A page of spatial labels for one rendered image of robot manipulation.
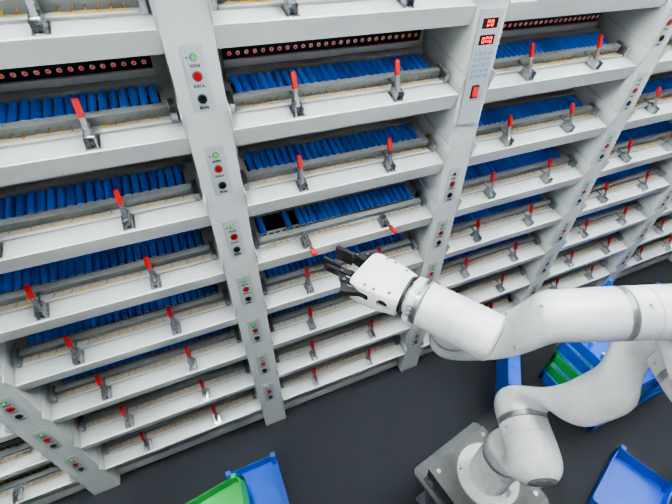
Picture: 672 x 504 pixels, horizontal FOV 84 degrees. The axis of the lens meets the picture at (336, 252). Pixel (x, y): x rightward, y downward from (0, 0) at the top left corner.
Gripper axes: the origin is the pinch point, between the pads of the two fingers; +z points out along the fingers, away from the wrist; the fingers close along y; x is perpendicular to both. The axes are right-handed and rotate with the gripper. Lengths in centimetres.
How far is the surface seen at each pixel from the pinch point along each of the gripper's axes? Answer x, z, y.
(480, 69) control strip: 21, -1, 63
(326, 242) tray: -24.9, 21.7, 26.1
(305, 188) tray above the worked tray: -4.5, 25.7, 21.7
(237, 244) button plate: -16.5, 35.0, 3.2
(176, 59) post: 29.7, 38.7, 0.9
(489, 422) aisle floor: -120, -48, 57
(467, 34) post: 29, 3, 59
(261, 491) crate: -121, 18, -22
